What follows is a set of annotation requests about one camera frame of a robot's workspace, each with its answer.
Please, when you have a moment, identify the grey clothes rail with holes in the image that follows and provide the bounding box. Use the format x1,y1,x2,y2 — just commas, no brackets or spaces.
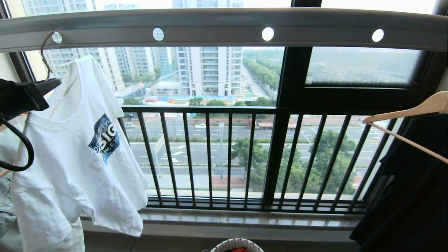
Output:
0,8,448,53

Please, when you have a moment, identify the stone window sill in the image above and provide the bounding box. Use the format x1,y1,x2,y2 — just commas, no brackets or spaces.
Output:
80,208,365,243

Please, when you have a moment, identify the wooden hanger with metal hook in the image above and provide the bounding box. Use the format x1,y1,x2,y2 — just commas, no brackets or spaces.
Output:
0,31,62,178

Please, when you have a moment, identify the bare wooden clothes hanger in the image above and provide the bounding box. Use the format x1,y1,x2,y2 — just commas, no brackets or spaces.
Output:
362,91,448,165

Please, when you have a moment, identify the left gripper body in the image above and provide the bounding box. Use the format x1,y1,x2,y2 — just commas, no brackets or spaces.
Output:
0,78,50,121

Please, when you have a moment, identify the grey denim garment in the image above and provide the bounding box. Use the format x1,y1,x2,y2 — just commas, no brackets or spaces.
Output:
0,174,17,239

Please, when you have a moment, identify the white woven laundry basket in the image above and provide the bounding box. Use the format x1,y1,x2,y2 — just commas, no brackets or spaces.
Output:
210,238,265,252

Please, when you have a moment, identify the white printed t-shirt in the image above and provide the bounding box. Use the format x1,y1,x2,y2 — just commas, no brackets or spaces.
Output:
10,54,149,252

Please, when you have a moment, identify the black cable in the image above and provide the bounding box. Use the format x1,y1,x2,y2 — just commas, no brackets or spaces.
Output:
0,113,35,172

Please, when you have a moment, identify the black window frame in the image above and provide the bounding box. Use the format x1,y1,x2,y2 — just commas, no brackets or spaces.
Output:
0,0,448,210

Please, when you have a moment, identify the black garment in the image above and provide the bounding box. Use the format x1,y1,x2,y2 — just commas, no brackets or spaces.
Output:
350,113,448,252

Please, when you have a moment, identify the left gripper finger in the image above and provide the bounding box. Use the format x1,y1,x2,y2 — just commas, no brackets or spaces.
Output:
36,78,62,96

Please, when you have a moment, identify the black metal window railing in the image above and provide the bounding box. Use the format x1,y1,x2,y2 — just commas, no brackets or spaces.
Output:
118,105,407,215

